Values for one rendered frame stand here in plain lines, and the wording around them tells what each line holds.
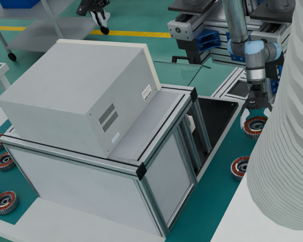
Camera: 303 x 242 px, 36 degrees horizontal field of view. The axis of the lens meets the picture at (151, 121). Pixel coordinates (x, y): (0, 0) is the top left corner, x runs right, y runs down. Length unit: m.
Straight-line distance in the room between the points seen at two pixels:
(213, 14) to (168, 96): 0.90
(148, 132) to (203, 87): 2.05
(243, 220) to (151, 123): 0.62
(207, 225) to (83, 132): 0.58
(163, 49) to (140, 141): 2.71
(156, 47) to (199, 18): 1.87
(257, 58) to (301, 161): 1.42
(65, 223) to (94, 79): 0.67
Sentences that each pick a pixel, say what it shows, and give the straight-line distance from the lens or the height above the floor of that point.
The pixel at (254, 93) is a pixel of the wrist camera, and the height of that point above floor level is 0.98.
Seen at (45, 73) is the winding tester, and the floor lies 1.32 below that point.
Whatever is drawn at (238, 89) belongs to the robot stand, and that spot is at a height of 0.21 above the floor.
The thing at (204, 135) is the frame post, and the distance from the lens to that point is 1.91.
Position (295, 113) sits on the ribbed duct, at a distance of 0.45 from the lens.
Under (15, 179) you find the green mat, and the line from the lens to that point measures 2.33.
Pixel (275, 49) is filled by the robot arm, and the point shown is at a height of 1.05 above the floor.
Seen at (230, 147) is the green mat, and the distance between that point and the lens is 2.01.
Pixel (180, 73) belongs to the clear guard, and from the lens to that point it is 1.95.
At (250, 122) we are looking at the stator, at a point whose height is 0.85.
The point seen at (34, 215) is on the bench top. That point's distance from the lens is 2.11.
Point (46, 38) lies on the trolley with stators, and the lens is 4.85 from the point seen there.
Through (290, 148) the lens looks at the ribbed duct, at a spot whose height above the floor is 1.80.
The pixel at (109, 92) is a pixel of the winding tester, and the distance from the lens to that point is 1.56.
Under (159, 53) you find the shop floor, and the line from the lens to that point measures 4.23.
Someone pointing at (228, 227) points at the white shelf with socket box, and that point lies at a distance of 1.17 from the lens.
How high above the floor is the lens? 2.14
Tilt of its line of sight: 38 degrees down
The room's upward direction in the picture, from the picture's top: 21 degrees counter-clockwise
